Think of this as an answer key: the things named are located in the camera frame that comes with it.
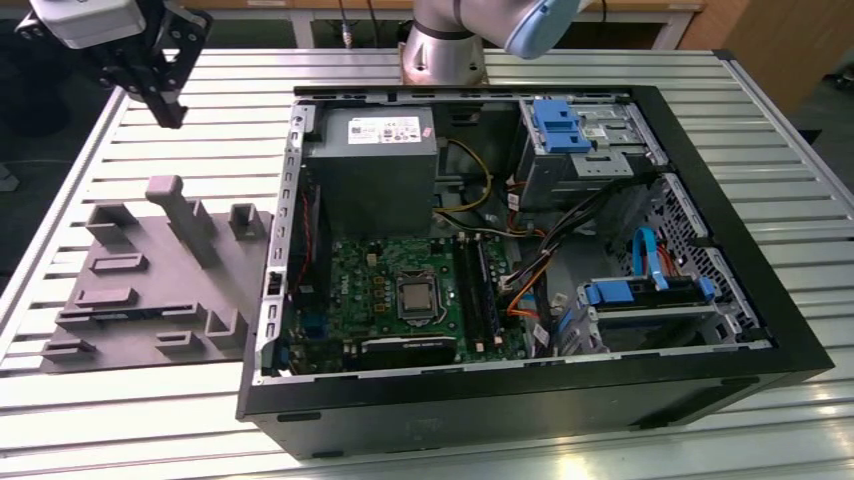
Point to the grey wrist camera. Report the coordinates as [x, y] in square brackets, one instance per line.
[87, 25]

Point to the CPU socket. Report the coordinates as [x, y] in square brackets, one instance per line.
[416, 314]

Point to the blue plastic drive latch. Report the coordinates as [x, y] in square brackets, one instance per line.
[561, 130]

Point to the grey metal disk bay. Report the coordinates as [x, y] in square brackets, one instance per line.
[661, 311]

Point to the black PC case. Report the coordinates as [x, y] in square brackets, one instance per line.
[534, 415]

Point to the grey power supply unit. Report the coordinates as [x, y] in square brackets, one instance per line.
[374, 190]

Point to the installed RAM stick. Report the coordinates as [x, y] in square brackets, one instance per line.
[489, 300]

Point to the wooden desk with white frame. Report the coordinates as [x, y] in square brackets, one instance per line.
[667, 7]

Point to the wooden cabinet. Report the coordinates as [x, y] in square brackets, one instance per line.
[781, 45]

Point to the blue RAM stick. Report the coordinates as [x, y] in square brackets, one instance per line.
[123, 316]

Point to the silver CPU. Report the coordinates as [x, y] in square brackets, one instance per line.
[416, 296]

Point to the black RAM slot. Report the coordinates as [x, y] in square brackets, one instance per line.
[462, 290]

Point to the black graphics card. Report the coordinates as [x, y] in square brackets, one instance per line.
[407, 350]

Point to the grey metal drive cage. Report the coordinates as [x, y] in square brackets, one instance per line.
[601, 165]

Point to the hard disk in blue carrier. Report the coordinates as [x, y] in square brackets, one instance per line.
[641, 295]

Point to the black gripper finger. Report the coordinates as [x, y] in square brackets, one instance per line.
[190, 40]
[143, 75]

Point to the green motherboard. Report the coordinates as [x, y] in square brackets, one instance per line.
[360, 300]

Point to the grey parts rack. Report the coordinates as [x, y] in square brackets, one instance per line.
[174, 290]

